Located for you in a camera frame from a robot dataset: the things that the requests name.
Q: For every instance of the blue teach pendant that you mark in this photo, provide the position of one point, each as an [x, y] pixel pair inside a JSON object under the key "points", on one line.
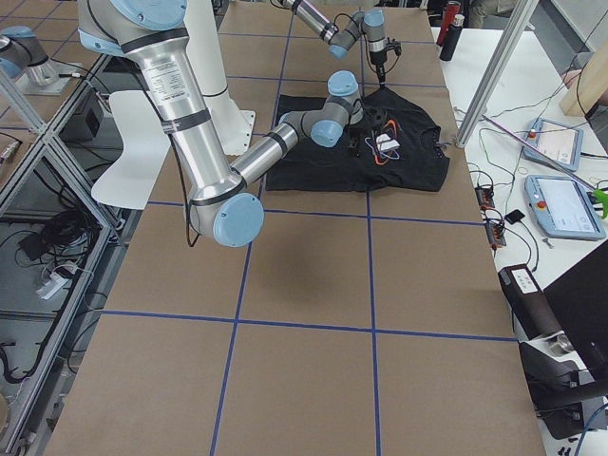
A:
{"points": [[556, 141], [561, 208]]}

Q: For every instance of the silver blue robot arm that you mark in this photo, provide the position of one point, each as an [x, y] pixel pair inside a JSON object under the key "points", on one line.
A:
{"points": [[175, 44], [341, 33]]}

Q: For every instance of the white pedestal base plate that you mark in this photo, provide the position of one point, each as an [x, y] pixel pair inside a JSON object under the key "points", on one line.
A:
{"points": [[242, 133]]}

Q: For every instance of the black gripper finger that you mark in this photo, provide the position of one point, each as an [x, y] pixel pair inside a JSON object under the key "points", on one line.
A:
{"points": [[381, 74]]}

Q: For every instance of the green plastic object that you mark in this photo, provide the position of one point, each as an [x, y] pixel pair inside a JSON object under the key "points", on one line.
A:
{"points": [[599, 197]]}

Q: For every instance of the dark red bottle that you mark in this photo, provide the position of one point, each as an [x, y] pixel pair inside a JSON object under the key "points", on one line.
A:
{"points": [[450, 10]]}

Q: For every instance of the wooden beam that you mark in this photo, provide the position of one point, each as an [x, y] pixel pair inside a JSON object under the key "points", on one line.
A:
{"points": [[589, 86]]}

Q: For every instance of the near blue teach pendant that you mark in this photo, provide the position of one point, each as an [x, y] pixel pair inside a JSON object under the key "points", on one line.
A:
{"points": [[561, 208]]}

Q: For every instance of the black bottle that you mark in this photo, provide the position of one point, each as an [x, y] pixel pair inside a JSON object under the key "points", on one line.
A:
{"points": [[452, 37]]}

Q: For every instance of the aluminium frame post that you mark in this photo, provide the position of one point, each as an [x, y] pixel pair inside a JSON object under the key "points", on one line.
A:
{"points": [[495, 68]]}

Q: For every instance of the black monitor stand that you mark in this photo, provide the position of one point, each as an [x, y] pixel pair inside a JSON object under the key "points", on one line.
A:
{"points": [[565, 394]]}

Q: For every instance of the orange circuit board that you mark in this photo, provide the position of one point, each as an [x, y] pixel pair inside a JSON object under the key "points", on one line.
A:
{"points": [[495, 234], [484, 195]]}

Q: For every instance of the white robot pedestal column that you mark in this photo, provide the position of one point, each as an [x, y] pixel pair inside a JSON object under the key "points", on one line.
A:
{"points": [[203, 48]]}

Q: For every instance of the black box with label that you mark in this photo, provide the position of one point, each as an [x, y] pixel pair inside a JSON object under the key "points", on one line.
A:
{"points": [[528, 301]]}

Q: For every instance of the black printed t-shirt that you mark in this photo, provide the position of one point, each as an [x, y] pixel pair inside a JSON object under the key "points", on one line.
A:
{"points": [[406, 153]]}

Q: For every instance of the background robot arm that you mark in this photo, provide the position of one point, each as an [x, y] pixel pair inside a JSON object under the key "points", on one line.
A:
{"points": [[25, 61]]}

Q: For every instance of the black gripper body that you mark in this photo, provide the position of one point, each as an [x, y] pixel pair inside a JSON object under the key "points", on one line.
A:
{"points": [[353, 142], [378, 59]]}

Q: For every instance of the far blue teach pendant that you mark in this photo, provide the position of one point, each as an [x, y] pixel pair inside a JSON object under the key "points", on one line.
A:
{"points": [[556, 141]]}

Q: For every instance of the white power strip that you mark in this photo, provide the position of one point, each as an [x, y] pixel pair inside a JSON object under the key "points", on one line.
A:
{"points": [[56, 281]]}

